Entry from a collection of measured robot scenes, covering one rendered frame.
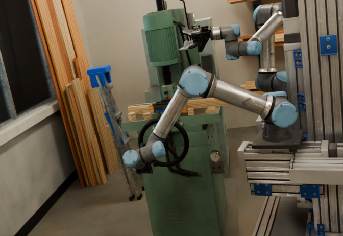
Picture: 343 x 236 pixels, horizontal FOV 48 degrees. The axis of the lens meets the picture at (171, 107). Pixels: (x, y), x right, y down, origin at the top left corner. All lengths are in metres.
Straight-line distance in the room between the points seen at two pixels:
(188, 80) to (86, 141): 2.23
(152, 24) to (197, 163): 0.86
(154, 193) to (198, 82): 1.02
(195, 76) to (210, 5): 3.07
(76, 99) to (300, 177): 2.37
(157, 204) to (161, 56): 0.93
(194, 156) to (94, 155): 1.65
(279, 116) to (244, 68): 3.03
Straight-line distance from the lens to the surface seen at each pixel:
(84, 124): 3.71
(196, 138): 2.29
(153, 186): 2.47
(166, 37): 2.29
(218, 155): 2.25
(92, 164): 3.84
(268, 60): 2.45
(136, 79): 4.89
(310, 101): 2.06
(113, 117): 3.22
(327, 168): 1.86
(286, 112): 1.75
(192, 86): 1.67
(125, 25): 4.84
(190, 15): 2.61
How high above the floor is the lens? 1.48
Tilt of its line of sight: 13 degrees down
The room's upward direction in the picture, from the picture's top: 9 degrees counter-clockwise
